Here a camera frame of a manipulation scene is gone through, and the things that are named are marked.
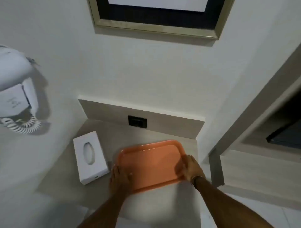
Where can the person's right hand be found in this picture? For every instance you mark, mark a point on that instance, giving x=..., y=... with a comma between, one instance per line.
x=191, y=169

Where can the person's left hand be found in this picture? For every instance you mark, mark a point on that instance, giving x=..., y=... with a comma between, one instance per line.
x=120, y=180

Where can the orange plastic tray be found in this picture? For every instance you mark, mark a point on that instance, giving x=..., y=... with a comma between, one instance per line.
x=151, y=164

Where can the white tissue box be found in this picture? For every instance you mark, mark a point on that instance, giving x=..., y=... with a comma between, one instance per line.
x=90, y=157

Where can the person's right forearm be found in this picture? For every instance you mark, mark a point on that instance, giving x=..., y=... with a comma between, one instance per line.
x=225, y=204

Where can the person's left forearm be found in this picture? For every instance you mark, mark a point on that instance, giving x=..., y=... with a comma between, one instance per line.
x=105, y=211

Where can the beige countertop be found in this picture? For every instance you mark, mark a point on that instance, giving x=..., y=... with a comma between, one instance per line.
x=131, y=138

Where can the beige wooden shelf unit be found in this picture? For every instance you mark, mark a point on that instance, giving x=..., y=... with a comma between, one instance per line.
x=258, y=141

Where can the gold framed picture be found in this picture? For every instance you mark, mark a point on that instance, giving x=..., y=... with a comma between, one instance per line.
x=162, y=16

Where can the black wall outlet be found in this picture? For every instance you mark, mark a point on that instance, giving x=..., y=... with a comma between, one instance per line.
x=137, y=121

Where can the white wall-mounted hair dryer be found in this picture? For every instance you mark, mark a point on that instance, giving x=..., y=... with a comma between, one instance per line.
x=14, y=79

